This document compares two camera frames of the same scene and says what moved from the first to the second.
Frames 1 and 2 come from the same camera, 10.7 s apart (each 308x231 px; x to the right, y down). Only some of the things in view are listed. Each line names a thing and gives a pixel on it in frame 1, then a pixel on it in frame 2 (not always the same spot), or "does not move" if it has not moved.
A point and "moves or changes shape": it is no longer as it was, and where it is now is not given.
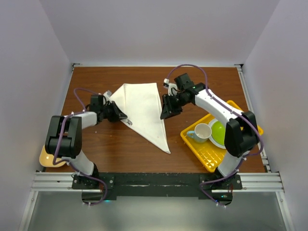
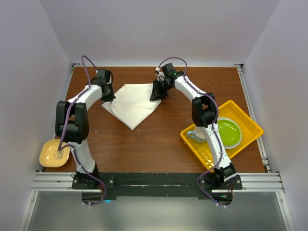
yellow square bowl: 46,160 does not move
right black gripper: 168,110 to 157,93
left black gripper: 118,114 to 111,96
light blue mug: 201,133 does not move
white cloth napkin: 140,102 moves or changes shape
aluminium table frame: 47,182 does not move
